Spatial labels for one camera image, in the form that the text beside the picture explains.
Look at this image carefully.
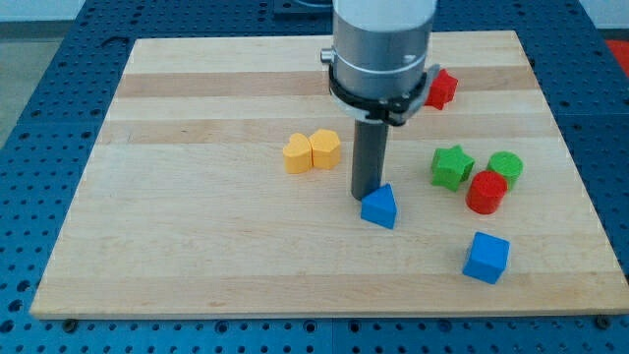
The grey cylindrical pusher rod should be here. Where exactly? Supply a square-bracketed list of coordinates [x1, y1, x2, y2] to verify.
[351, 121, 388, 201]

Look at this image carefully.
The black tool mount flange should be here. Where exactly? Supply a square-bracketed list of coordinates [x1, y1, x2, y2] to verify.
[328, 64, 440, 127]

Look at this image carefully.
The blue triangle block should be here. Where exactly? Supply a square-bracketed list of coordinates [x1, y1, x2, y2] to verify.
[361, 184, 397, 229]

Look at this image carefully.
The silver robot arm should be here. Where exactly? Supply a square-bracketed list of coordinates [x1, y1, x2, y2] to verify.
[320, 0, 440, 200]

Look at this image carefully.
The blue cube block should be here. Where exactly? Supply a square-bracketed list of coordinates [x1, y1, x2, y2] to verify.
[462, 232, 510, 284]

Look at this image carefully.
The yellow hexagon block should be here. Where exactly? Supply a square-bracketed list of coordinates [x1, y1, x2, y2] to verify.
[309, 129, 341, 169]

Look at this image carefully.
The red star block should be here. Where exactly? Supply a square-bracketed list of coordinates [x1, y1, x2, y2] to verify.
[425, 69, 458, 110]

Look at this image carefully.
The yellow heart block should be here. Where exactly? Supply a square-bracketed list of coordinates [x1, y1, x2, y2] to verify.
[282, 133, 313, 174]

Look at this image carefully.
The green star block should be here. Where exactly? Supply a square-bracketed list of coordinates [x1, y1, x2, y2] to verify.
[430, 145, 476, 192]

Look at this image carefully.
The red cylinder block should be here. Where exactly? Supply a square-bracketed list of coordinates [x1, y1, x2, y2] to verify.
[466, 170, 508, 214]

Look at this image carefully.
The green cylinder block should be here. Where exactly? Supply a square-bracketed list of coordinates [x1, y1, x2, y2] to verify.
[486, 150, 524, 191]

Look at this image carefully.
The wooden board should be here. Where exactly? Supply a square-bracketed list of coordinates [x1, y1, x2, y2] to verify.
[30, 31, 628, 320]

